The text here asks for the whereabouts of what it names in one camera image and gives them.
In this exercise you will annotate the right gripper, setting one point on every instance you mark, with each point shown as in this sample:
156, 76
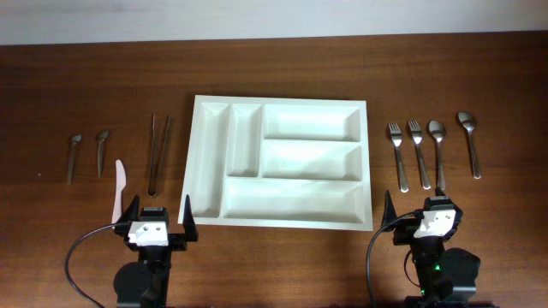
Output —
402, 236

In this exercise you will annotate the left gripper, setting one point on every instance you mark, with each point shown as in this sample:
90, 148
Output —
178, 244

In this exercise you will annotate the long metal tongs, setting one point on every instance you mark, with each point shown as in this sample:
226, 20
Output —
159, 147

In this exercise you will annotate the pink plastic knife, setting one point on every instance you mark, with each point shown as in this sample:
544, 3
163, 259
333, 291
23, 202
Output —
121, 182

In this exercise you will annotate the metal fork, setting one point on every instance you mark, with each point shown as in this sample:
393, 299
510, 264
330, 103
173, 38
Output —
417, 136
396, 139

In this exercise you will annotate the small teaspoon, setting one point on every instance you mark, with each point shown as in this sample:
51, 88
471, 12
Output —
101, 138
74, 142

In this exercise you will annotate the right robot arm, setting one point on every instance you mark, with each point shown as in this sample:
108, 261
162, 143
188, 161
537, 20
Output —
446, 277

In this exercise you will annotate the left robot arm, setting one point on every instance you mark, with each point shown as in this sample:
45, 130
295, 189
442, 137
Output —
144, 283

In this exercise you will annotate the white plastic cutlery tray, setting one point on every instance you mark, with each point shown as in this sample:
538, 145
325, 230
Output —
279, 162

